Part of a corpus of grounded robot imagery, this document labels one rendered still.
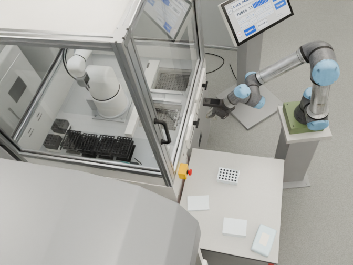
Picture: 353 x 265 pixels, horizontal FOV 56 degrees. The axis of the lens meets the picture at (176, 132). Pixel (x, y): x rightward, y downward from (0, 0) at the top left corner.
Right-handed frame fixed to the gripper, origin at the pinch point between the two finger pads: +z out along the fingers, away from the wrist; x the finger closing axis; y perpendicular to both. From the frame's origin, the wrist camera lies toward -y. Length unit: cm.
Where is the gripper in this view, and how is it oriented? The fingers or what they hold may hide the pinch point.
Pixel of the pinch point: (206, 115)
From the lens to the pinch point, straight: 201.7
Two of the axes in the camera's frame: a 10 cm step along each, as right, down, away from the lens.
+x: 2.2, -8.3, 5.1
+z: -4.5, 3.8, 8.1
